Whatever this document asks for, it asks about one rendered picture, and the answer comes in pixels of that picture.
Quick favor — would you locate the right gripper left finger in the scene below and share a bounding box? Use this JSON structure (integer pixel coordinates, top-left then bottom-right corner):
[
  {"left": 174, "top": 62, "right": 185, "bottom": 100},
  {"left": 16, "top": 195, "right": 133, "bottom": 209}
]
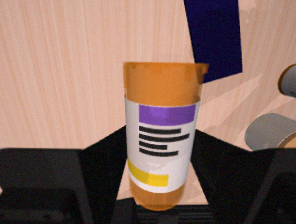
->
[{"left": 0, "top": 125, "right": 127, "bottom": 224}]

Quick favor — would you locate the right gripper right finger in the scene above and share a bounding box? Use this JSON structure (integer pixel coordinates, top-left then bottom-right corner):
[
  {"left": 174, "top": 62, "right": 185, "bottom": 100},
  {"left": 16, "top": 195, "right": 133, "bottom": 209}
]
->
[{"left": 190, "top": 129, "right": 296, "bottom": 224}]

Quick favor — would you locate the orange pill bottle with white label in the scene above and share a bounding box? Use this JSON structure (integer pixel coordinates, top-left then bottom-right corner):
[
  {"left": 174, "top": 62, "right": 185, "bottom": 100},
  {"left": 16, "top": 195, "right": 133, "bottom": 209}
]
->
[{"left": 123, "top": 62, "right": 209, "bottom": 211}]

